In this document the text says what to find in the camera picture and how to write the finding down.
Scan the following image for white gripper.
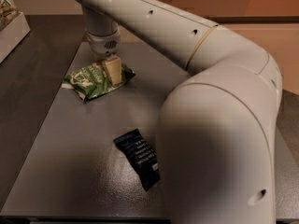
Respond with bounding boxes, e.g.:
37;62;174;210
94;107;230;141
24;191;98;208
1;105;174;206
87;30;121;86

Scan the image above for green jalapeno chip bag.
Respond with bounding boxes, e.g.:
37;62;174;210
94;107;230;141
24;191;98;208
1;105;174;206
62;63;135;101

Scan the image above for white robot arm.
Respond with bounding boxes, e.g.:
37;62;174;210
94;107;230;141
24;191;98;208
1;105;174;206
76;0;282;224

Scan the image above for patterned snack bag in box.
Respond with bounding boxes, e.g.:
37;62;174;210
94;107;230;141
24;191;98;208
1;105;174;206
0;0;19;31

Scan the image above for dark blue snack bar wrapper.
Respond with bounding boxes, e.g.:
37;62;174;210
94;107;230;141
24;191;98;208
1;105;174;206
113;129;160;190

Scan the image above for white box at left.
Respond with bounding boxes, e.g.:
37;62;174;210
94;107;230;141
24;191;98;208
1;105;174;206
0;12;31;63

